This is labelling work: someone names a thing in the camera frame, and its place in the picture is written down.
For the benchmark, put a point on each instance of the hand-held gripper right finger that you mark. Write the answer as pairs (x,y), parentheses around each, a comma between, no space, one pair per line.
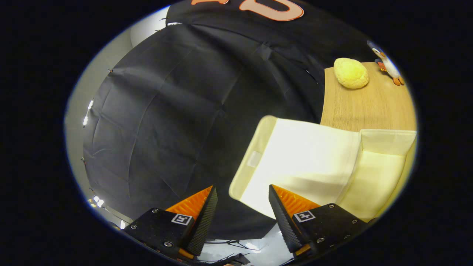
(286,221)

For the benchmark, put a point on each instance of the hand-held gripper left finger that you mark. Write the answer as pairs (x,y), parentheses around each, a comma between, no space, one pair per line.
(203,225)

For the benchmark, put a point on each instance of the cream fabric storage box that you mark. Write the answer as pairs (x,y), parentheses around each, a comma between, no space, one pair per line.
(306,159)

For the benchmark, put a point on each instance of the yellow round plush toy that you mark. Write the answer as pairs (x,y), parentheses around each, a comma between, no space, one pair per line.
(351,73)

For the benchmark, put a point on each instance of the penguin plush toy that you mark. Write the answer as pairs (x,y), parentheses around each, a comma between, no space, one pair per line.
(388,64)

